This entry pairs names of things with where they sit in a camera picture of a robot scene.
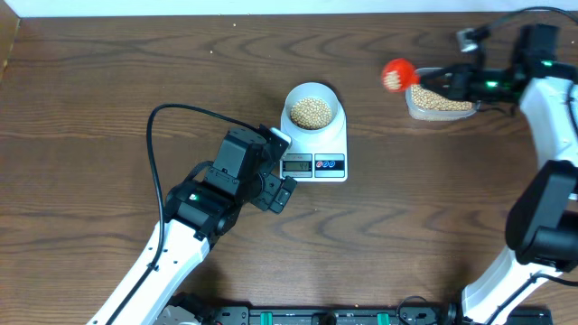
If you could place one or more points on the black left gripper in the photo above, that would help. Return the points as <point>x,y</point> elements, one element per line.
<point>271,185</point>

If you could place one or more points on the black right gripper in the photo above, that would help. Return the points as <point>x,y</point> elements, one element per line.
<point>456,76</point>

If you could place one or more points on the soybeans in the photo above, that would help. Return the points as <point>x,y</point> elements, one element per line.
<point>311,113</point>
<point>429,100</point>

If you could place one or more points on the orange plastic measuring scoop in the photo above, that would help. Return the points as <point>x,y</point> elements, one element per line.
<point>399,75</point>

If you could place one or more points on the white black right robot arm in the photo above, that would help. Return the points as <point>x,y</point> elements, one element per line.
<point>541,233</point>

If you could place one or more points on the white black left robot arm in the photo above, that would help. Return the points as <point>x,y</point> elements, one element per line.
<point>196,214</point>

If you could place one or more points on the white digital kitchen scale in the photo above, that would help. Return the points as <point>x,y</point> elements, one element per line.
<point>316,155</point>

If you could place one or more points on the grey round bowl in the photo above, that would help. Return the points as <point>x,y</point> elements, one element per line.
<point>311,90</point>

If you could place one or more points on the clear plastic container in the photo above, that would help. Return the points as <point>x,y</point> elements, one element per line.
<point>433,115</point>

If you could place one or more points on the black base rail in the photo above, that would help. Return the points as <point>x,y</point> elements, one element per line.
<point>190,309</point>

